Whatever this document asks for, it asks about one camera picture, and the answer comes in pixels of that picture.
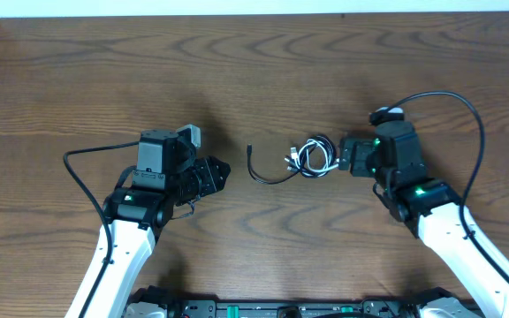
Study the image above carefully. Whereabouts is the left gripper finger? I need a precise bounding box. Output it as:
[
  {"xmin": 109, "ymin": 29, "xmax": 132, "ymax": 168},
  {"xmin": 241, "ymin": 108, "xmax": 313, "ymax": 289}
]
[
  {"xmin": 214, "ymin": 170, "xmax": 231, "ymax": 191},
  {"xmin": 209, "ymin": 156, "xmax": 231, "ymax": 177}
]

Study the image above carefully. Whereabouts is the black usb cable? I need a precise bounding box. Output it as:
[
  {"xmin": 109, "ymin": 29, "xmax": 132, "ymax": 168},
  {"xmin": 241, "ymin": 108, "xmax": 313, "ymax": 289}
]
[{"xmin": 246, "ymin": 134, "xmax": 339, "ymax": 186}]

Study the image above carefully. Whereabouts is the white usb cable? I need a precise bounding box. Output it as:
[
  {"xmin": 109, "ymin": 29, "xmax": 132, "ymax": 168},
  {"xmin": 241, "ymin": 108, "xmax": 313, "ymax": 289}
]
[{"xmin": 284, "ymin": 138, "xmax": 340, "ymax": 174}]

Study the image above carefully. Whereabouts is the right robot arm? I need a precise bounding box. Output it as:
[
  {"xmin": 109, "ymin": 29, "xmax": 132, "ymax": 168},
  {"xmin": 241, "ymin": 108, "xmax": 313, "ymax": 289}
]
[{"xmin": 339, "ymin": 121, "xmax": 509, "ymax": 317}]

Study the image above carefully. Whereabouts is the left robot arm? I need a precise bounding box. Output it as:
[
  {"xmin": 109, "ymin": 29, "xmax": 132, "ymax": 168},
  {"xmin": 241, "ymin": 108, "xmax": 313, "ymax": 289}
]
[{"xmin": 66, "ymin": 125, "xmax": 231, "ymax": 317}]

